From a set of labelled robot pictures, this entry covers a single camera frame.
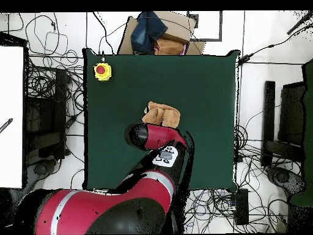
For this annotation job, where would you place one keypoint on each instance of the black striped rod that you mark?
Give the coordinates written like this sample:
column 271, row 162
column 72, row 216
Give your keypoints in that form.
column 6, row 124

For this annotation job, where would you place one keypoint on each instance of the dark green table cloth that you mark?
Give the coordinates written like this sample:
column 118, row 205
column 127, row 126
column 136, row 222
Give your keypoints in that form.
column 207, row 110
column 308, row 122

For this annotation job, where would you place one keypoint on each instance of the white rectangular panel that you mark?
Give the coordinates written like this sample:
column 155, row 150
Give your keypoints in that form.
column 11, row 117

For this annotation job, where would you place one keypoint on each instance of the blue denim jeans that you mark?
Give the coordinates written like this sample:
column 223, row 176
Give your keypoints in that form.
column 146, row 31

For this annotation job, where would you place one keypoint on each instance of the black floor stand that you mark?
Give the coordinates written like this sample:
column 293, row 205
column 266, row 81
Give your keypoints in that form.
column 269, row 110
column 60, row 98

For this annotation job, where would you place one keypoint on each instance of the orange folded cloth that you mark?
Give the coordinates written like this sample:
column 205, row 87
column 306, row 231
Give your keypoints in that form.
column 170, row 46

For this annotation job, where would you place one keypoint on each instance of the black pole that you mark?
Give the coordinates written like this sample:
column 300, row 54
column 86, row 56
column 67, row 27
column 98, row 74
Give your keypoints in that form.
column 299, row 23

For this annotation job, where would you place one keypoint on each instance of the black power strip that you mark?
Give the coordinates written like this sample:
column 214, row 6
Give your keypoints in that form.
column 242, row 208

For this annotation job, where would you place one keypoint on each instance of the yellow emergency stop button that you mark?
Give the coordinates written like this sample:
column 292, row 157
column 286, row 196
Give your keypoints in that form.
column 102, row 71

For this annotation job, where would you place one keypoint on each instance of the tan terry towel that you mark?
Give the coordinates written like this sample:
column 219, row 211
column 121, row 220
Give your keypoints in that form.
column 168, row 115

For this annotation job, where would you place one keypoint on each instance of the black rectangular frame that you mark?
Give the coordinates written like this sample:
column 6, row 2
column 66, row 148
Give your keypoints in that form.
column 207, row 39

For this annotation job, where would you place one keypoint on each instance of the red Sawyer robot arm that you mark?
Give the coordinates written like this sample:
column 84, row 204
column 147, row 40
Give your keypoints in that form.
column 97, row 213

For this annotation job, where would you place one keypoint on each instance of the brown cardboard box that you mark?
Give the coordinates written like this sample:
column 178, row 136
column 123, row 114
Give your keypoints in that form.
column 178, row 27

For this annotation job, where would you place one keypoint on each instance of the gray floor leg black knob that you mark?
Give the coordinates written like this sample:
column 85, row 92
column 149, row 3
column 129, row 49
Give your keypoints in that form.
column 40, row 169
column 283, row 177

